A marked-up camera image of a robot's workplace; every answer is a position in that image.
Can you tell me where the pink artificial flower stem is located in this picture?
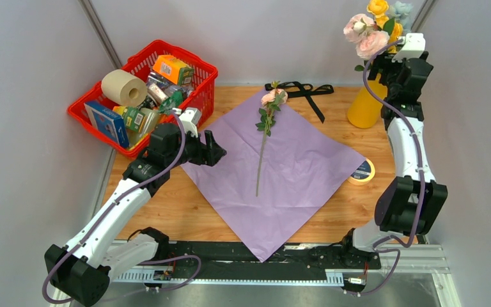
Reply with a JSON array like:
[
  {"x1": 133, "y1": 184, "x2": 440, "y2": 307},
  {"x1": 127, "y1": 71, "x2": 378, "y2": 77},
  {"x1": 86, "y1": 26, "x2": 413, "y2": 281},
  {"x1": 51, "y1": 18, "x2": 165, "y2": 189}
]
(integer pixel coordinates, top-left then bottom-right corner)
[{"x1": 343, "y1": 13, "x2": 391, "y2": 72}]

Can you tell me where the silver wrapped package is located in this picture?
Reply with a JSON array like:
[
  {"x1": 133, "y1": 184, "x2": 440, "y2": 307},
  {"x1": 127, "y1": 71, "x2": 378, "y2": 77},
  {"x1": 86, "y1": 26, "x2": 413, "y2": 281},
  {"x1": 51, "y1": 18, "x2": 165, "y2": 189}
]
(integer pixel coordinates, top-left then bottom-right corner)
[{"x1": 146, "y1": 72, "x2": 194, "y2": 107}]

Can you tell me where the orange green box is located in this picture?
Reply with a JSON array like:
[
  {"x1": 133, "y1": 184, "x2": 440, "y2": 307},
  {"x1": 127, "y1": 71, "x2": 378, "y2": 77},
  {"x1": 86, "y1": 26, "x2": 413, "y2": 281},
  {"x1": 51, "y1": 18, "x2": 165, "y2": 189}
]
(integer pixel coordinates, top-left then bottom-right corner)
[{"x1": 152, "y1": 54, "x2": 194, "y2": 86}]

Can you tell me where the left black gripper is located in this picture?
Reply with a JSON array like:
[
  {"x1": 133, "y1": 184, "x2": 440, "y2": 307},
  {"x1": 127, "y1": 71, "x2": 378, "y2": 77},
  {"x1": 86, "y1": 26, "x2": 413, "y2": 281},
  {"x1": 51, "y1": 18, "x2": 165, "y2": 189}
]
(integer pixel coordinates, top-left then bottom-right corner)
[{"x1": 166, "y1": 126, "x2": 226, "y2": 169}]

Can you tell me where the blue box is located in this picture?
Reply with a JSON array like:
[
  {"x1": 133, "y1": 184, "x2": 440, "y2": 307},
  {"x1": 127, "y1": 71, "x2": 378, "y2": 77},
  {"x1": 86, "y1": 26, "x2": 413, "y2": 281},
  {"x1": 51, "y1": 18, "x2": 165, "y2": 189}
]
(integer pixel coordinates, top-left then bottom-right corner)
[{"x1": 84, "y1": 100, "x2": 130, "y2": 149}]

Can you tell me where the aluminium frame rail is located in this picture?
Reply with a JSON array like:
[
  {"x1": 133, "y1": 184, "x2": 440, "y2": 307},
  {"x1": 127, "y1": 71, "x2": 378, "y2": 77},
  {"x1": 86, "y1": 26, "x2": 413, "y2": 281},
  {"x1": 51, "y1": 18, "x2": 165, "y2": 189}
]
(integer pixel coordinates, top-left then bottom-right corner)
[{"x1": 115, "y1": 244, "x2": 450, "y2": 287}]

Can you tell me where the yellow tape roll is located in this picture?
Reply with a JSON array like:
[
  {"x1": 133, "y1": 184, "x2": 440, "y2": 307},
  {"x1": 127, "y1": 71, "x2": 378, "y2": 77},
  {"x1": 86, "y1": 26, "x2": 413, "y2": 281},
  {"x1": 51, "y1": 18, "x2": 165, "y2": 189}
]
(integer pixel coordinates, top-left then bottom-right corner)
[{"x1": 347, "y1": 159, "x2": 376, "y2": 186}]

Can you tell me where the yellow cylindrical vase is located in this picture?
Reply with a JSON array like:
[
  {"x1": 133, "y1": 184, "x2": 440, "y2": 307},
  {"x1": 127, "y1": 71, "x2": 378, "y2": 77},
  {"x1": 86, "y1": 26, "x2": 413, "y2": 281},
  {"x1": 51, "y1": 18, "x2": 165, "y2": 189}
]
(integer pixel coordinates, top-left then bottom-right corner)
[{"x1": 347, "y1": 86, "x2": 383, "y2": 129}]

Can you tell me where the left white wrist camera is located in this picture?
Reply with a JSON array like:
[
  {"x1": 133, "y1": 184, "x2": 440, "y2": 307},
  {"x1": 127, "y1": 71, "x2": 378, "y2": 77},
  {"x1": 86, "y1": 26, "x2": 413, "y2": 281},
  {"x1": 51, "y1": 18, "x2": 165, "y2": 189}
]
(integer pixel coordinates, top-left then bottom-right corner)
[{"x1": 174, "y1": 107, "x2": 201, "y2": 138}]

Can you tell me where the brown toilet paper roll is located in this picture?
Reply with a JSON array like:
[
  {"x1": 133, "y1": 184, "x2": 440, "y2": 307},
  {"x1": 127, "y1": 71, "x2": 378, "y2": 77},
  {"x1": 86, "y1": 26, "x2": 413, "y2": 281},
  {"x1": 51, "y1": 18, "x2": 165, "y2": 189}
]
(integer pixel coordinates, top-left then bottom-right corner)
[{"x1": 101, "y1": 69, "x2": 147, "y2": 107}]

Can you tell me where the green yellow packet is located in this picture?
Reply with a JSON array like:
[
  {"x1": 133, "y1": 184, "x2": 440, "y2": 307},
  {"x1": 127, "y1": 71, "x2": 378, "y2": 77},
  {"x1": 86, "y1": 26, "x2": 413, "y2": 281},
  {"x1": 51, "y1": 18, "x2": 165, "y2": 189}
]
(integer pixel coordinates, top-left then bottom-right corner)
[{"x1": 113, "y1": 106, "x2": 146, "y2": 132}]

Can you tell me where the blue artificial flower stem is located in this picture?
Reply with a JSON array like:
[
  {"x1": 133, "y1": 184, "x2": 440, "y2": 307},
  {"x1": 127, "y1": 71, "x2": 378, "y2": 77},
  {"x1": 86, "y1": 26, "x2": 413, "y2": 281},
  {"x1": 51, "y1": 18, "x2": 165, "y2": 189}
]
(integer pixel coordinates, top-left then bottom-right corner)
[{"x1": 386, "y1": 1, "x2": 414, "y2": 33}]

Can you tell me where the black ribbon gold lettering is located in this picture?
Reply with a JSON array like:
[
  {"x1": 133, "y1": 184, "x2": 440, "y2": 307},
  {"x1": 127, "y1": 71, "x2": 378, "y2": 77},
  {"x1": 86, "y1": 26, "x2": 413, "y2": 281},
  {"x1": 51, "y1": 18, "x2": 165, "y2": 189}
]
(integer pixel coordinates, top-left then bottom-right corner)
[{"x1": 276, "y1": 81, "x2": 334, "y2": 123}]

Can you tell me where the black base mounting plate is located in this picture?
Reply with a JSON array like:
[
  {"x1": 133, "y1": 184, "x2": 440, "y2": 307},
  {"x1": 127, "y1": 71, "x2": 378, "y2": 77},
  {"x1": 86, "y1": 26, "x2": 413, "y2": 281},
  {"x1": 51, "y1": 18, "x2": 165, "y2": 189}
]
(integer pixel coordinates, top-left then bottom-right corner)
[{"x1": 153, "y1": 241, "x2": 381, "y2": 281}]

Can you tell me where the yellow artificial flower stem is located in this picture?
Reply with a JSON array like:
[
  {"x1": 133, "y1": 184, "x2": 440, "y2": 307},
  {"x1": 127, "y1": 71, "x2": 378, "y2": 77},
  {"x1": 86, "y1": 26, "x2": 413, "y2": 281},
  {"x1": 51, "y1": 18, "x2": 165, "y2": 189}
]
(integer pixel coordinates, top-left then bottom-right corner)
[{"x1": 366, "y1": 0, "x2": 403, "y2": 43}]

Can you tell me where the clear plastic bottle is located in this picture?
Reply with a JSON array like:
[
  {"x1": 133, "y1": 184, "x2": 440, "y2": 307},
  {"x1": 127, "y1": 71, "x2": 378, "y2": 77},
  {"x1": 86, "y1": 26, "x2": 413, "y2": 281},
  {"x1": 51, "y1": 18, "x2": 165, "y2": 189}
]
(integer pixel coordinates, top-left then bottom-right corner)
[{"x1": 128, "y1": 107, "x2": 160, "y2": 148}]

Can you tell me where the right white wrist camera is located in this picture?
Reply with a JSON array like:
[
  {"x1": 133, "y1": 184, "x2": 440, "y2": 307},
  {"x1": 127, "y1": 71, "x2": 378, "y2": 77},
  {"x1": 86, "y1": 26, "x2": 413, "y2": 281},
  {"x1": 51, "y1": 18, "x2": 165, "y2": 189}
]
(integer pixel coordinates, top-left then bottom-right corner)
[{"x1": 392, "y1": 33, "x2": 426, "y2": 63}]

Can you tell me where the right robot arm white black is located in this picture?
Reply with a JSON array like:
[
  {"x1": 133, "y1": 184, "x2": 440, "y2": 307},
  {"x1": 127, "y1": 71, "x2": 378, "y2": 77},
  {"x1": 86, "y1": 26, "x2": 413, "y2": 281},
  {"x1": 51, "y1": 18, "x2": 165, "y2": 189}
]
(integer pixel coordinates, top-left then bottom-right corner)
[{"x1": 339, "y1": 51, "x2": 448, "y2": 268}]

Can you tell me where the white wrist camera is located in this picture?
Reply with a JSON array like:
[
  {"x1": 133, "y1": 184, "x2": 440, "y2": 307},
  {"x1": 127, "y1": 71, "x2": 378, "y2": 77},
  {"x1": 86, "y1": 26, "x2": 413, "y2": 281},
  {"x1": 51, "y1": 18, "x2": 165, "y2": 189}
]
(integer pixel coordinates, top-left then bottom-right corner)
[
  {"x1": 174, "y1": 107, "x2": 201, "y2": 138},
  {"x1": 392, "y1": 33, "x2": 426, "y2": 63}
]

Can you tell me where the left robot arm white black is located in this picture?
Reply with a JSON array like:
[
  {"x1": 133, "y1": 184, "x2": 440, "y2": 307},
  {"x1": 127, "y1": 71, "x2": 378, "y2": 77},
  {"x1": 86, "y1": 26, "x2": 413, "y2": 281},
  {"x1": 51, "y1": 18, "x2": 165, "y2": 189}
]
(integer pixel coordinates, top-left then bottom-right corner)
[{"x1": 42, "y1": 122, "x2": 227, "y2": 306}]

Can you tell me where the green snack bag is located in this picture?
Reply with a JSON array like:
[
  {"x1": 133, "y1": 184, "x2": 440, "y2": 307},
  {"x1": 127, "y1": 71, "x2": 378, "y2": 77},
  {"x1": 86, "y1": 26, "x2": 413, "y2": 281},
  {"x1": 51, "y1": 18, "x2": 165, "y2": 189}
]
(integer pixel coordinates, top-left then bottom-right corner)
[{"x1": 158, "y1": 90, "x2": 183, "y2": 115}]

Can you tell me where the purple wrapping paper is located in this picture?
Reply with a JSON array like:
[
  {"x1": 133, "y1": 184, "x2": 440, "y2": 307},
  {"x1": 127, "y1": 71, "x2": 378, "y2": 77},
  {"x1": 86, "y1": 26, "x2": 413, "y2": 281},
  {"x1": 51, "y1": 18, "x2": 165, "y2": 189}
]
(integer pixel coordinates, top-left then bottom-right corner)
[{"x1": 182, "y1": 90, "x2": 365, "y2": 262}]

